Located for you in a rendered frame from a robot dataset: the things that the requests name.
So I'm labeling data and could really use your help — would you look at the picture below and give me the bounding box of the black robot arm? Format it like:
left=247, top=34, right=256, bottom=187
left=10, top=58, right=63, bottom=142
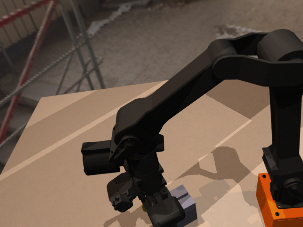
left=81, top=29, right=303, bottom=213

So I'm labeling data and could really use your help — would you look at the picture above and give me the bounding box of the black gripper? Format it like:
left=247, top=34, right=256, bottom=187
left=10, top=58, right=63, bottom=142
left=130, top=162, right=185, bottom=227

